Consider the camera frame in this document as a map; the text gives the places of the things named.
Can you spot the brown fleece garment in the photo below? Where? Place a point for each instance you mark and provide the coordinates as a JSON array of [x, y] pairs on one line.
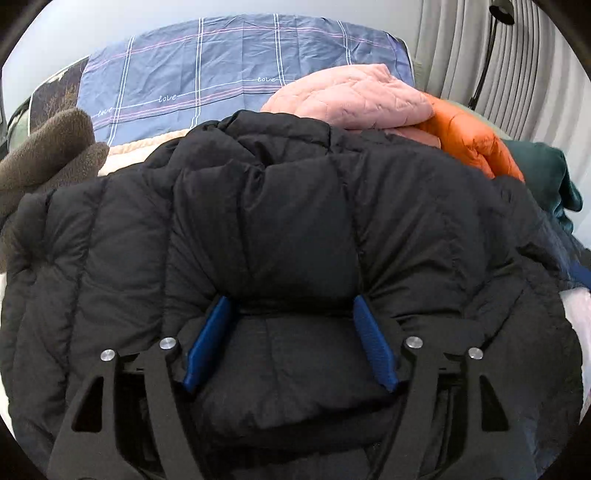
[[61, 152]]

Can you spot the blue plaid sheet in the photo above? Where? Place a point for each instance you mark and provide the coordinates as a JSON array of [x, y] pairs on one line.
[[181, 75]]

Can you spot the green pillow left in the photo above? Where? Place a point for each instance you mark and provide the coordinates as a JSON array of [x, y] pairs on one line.
[[18, 126]]

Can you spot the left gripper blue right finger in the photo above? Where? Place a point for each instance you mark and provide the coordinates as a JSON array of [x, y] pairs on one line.
[[378, 351]]

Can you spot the black floor lamp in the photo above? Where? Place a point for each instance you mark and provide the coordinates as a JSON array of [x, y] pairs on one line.
[[502, 12]]

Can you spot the cream pink plush blanket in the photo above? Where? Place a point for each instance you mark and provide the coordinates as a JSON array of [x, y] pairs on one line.
[[131, 153]]

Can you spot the dark green sweatshirt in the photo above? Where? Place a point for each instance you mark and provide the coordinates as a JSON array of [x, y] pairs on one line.
[[546, 174]]

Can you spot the black puffer jacket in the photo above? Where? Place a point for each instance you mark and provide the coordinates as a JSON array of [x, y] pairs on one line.
[[109, 282]]

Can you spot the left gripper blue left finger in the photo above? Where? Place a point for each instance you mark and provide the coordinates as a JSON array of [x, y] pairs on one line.
[[207, 343]]

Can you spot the orange puffer jacket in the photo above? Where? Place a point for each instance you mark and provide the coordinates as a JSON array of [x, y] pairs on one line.
[[470, 140]]

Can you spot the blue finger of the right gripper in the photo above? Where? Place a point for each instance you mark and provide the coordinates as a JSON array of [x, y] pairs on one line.
[[580, 274]]

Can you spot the grey curtain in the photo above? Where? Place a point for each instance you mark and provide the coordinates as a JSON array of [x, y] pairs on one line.
[[536, 89]]

